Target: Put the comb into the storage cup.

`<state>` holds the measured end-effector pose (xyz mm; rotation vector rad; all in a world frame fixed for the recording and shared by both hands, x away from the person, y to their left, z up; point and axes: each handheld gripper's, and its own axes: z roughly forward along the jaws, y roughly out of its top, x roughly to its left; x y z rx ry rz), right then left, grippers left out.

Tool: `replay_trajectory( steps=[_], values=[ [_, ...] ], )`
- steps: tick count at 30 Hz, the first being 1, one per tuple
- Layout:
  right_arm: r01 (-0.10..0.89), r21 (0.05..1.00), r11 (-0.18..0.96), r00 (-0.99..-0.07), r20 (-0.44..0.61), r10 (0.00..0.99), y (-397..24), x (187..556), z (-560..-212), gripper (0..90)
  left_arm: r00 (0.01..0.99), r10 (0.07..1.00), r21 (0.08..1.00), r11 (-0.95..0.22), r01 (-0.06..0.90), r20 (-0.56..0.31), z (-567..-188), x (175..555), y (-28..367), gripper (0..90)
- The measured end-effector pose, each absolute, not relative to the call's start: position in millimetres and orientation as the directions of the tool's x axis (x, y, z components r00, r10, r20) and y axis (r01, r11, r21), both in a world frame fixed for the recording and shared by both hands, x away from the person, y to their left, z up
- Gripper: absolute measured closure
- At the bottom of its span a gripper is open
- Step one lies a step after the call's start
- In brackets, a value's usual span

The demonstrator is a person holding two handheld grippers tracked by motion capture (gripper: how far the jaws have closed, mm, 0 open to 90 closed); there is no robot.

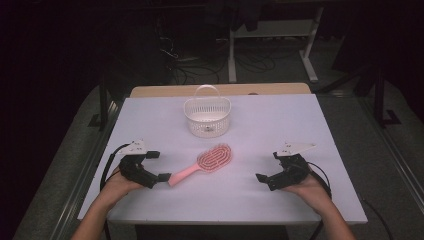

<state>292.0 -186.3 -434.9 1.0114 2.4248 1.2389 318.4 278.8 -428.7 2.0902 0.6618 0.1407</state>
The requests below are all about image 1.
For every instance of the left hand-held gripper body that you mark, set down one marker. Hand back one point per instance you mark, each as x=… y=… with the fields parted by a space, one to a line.
x=135 y=170

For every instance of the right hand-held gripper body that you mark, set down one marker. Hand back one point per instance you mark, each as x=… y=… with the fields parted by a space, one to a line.
x=290 y=170

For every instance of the pink hairbrush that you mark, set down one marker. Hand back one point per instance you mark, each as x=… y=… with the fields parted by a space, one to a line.
x=210 y=161

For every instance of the white plastic basket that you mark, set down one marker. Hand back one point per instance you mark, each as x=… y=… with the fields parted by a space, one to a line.
x=208 y=128

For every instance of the person's left hand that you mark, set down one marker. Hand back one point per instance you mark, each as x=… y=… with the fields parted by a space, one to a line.
x=116 y=186

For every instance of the person's right hand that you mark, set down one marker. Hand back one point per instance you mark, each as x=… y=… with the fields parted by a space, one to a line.
x=308 y=193

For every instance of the wooden table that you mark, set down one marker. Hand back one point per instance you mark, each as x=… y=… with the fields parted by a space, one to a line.
x=160 y=90

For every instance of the black metal stand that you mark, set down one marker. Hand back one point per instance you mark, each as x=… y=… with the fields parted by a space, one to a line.
x=380 y=100
x=103 y=106

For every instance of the metal floor rail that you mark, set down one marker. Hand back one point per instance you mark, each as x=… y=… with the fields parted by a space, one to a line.
x=393 y=156
x=86 y=166

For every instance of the white desk frame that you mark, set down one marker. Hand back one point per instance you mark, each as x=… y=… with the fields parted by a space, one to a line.
x=271 y=28

